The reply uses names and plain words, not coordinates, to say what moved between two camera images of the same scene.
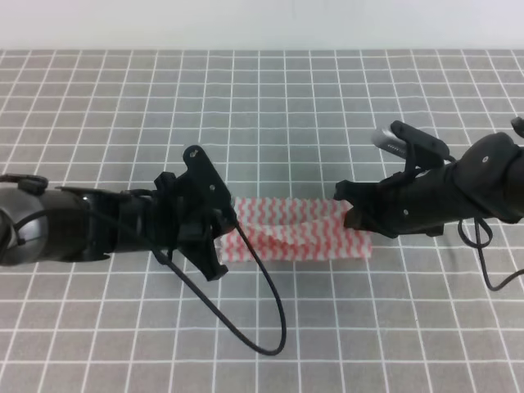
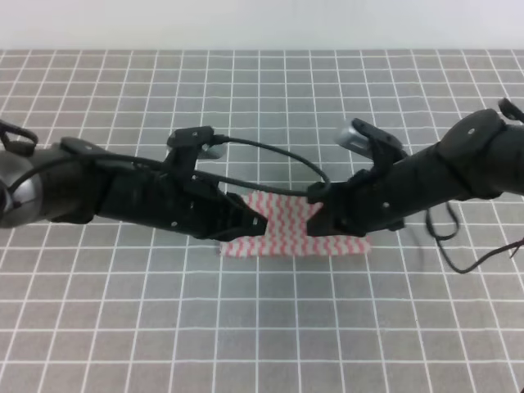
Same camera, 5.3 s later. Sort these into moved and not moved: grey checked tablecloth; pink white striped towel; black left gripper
Moved: black left gripper
Not moved: pink white striped towel; grey checked tablecloth
